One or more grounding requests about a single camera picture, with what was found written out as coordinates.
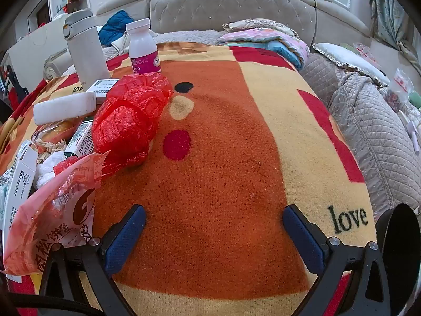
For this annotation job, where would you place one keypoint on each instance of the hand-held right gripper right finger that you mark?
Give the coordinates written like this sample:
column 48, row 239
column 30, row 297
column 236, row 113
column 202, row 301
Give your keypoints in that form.
column 301, row 237

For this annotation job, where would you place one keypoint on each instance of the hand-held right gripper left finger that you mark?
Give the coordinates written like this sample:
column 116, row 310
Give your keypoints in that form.
column 126, row 237

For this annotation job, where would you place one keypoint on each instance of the white foam block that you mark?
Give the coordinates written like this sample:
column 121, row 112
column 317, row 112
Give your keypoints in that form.
column 62, row 107

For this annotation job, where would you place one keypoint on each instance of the small white medicine box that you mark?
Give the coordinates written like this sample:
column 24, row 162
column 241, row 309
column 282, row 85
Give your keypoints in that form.
column 102, row 87

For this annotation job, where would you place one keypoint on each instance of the orange snack wrapper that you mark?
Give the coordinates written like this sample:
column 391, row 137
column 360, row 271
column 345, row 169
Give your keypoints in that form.
column 49, row 210

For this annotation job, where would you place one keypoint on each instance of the crumpled white tissue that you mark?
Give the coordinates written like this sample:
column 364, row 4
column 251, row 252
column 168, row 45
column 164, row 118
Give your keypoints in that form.
column 49, row 171

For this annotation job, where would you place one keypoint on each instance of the green and white carton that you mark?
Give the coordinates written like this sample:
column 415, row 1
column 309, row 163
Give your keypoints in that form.
column 80, row 138

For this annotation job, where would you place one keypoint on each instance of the orange red printed blanket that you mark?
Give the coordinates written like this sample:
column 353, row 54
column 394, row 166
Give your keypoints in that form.
column 213, row 171

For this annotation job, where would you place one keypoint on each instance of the red plastic bag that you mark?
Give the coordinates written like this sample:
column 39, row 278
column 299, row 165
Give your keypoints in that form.
column 128, row 121

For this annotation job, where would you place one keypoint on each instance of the tall white medicine box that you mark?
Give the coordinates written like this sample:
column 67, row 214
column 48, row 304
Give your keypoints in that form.
column 23, row 177

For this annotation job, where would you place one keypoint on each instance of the crumpled beige paper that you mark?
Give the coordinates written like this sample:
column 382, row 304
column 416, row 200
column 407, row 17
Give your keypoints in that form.
column 46, row 146

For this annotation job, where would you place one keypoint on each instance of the bread in clear wrapper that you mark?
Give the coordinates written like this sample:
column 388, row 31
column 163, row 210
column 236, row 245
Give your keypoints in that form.
column 56, row 128

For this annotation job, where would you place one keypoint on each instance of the white tube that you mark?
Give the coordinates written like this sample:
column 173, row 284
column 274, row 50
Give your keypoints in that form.
column 415, row 138

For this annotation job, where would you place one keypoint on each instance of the green rounded object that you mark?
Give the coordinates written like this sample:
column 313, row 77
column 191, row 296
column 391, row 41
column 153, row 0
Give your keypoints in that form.
column 416, row 100

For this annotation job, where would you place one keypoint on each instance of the white thermos bottle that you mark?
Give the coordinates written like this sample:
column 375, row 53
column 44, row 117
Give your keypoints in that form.
column 87, row 56

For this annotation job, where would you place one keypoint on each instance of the white ruffled pillow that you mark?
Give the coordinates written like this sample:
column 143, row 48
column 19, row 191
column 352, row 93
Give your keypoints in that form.
column 345, row 56

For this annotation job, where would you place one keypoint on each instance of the white pill bottle pink label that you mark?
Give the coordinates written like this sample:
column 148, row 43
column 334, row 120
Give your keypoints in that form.
column 141, row 47

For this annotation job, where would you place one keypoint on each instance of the pink printed packet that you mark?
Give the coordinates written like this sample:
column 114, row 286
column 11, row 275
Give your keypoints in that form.
column 363, row 51

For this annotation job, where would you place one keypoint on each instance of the folded pink blue quilt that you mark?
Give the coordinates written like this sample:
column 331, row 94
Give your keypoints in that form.
column 263, row 39

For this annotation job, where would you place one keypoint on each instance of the grey fleece blanket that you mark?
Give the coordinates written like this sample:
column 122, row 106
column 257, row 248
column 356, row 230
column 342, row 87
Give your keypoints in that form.
column 184, row 36

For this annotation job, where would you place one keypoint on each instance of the blue cloth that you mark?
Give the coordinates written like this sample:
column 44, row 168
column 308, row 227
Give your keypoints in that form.
column 115, row 26

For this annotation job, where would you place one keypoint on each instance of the white cabinet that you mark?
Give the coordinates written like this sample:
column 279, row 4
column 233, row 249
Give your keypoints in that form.
column 33, row 46

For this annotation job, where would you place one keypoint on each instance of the grey tufted headboard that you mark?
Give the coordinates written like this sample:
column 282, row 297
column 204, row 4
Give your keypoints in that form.
column 230, row 6

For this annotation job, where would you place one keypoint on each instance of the floral curtain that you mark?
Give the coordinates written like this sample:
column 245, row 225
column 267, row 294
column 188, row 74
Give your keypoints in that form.
column 391, row 13

